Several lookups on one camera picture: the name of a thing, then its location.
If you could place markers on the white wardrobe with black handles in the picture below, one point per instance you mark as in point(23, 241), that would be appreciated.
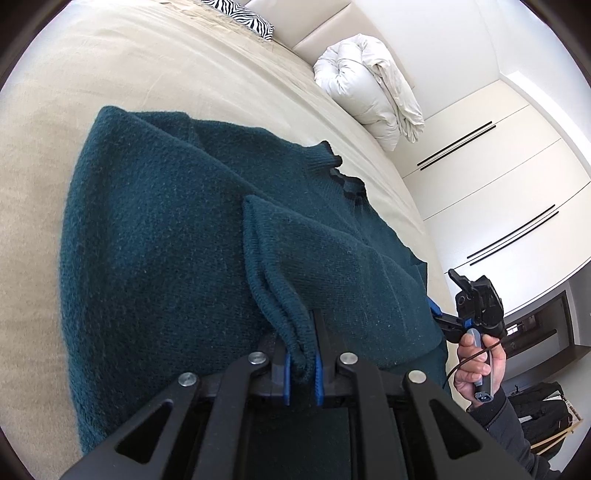
point(502, 194)

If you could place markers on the zebra print pillow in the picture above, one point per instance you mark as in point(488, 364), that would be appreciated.
point(243, 16)

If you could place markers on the white folded duvet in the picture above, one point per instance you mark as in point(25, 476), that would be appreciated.
point(361, 75)

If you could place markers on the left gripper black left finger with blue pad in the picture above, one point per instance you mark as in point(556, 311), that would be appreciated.
point(198, 427)

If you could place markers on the black sleeved forearm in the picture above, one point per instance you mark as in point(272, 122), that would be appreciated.
point(500, 420)

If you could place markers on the person's right hand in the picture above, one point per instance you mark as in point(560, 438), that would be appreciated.
point(487, 361)

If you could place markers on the beige padded headboard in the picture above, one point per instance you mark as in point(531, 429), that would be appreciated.
point(308, 28)

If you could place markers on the dark teal knit sweater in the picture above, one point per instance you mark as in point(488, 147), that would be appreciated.
point(186, 242)

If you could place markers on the black backpack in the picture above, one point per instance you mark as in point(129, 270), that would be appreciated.
point(544, 416)

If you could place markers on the beige bed with sheet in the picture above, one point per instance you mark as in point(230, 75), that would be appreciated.
point(139, 56)

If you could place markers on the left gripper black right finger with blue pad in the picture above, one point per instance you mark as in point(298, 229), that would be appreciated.
point(402, 427)

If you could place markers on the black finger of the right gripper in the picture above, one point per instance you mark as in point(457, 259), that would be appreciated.
point(461, 281)

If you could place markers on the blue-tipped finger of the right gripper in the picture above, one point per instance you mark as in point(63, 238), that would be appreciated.
point(452, 326)

